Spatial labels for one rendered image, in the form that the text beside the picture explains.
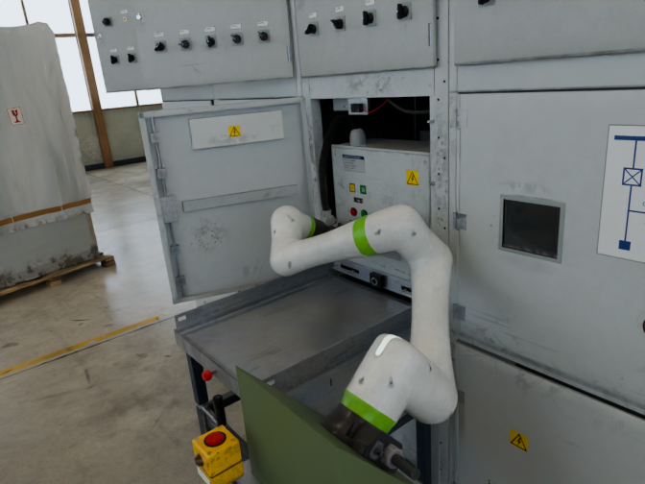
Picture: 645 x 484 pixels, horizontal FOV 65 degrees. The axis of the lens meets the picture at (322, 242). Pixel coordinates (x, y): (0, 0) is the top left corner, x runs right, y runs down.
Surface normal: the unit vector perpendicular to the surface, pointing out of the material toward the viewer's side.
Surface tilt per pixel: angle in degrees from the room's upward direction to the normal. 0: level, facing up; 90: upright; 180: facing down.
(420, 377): 87
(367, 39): 90
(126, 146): 90
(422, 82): 90
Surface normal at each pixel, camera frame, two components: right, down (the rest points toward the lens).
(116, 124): 0.63, 0.20
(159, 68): -0.18, 0.32
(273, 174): 0.34, 0.27
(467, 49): -0.77, 0.26
